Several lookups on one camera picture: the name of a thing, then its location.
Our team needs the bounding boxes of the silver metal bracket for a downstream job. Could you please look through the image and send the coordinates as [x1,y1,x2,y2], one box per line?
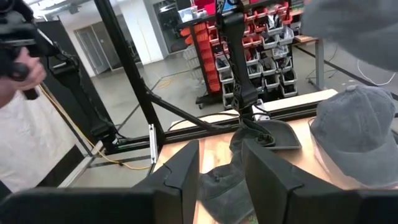
[148,123,157,165]

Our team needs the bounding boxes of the wooden table with gray leg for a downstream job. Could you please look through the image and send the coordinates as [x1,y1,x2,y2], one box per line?
[294,34,326,91]

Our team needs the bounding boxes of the gray-blue baseball cap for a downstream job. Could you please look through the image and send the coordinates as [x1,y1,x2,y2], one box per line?
[309,84,398,189]
[300,0,398,73]

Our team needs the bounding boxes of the person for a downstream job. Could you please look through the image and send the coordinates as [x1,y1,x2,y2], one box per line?
[0,46,94,194]

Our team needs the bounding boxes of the dark charcoal baseball cap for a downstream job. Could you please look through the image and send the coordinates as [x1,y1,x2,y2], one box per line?
[197,164,257,224]
[229,119,302,170]

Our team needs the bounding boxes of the white floor cable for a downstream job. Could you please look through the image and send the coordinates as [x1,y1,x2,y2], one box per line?
[356,58,396,87]

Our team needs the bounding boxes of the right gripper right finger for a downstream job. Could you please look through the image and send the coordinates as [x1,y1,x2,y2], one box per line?
[241,139,398,224]

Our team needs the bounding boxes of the gray double door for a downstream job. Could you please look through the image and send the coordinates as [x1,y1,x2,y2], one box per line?
[74,26,109,75]

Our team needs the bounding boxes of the person's hand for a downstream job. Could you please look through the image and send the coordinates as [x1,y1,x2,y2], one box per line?
[0,46,47,108]

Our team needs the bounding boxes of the black aluminium table frame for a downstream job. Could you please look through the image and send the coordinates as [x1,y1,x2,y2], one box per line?
[58,0,338,187]

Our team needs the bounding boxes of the parts rack with red bins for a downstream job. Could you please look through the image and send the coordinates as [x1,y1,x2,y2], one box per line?
[180,0,301,108]

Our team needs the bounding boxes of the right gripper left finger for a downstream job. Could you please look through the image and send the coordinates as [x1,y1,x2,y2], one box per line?
[0,139,200,224]

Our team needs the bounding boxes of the yellow cable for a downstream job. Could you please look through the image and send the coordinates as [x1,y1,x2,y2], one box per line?
[39,83,152,171]

